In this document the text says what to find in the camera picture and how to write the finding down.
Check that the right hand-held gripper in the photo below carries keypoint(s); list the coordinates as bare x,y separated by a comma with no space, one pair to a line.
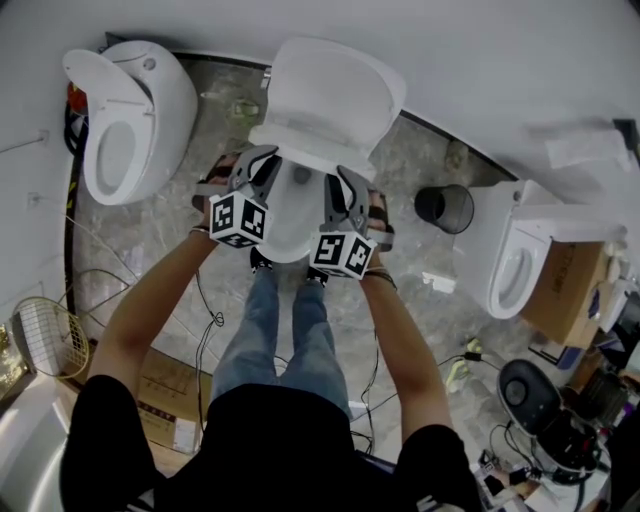
340,252

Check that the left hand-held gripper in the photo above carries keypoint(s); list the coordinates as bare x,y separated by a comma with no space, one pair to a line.
235,220

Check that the person's right forearm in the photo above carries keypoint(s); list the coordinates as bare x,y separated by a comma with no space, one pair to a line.
400,350

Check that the person's left forearm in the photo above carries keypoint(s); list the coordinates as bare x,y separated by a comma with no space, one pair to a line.
145,325

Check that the white egg-shaped toilet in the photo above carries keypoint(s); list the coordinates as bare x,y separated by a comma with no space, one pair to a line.
165,115

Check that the white elongated toilet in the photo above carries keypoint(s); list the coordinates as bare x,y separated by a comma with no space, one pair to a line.
495,240

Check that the white toilet paper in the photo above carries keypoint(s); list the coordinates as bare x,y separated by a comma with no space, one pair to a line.
580,150

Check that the person's left hand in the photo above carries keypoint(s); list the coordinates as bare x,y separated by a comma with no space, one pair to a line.
220,172

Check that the person's right hand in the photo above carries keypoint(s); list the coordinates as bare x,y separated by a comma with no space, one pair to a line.
381,220

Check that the clear plastic wrapper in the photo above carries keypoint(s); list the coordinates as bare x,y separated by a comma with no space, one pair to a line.
246,110

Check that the person's right black shoe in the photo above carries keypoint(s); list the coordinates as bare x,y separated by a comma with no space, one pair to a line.
318,277

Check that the person's black shoe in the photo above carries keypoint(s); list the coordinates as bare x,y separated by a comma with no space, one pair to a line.
318,277
260,260

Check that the person's left black shoe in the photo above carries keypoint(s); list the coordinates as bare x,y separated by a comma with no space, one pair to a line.
260,260

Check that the black mesh wastebasket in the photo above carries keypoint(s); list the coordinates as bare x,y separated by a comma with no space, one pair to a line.
445,210

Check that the crumpled clear plastic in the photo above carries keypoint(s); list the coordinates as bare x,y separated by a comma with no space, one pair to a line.
456,155

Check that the white rectangular board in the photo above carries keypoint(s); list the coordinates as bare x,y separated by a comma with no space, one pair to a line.
439,282

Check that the person's blue jeans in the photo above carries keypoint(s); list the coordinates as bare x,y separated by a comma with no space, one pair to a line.
260,340

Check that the red round object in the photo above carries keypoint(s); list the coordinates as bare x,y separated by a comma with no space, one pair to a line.
77,95

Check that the neon yellow object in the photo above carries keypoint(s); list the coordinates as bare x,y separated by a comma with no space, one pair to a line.
457,377

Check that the large brown cardboard box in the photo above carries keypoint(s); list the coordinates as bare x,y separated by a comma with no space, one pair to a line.
565,300

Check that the labelled cardboard box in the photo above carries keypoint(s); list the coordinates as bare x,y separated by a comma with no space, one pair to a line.
170,400

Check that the person's black t-shirt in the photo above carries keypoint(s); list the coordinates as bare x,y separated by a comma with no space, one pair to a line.
280,450

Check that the open black carrying case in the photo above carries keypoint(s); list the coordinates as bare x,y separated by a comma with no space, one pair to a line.
525,395

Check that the purple cloth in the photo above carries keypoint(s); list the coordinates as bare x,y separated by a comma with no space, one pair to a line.
596,304

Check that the white plastic fitting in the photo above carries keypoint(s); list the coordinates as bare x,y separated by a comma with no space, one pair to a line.
615,260

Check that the white small appliance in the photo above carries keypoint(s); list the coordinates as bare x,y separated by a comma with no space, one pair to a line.
620,307

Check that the glass window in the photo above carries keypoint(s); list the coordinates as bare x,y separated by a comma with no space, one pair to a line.
10,360

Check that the white glossy appliance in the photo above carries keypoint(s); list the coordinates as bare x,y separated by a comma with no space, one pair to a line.
30,450

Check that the blue metal-frame stool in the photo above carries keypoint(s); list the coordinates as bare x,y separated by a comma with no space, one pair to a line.
555,356

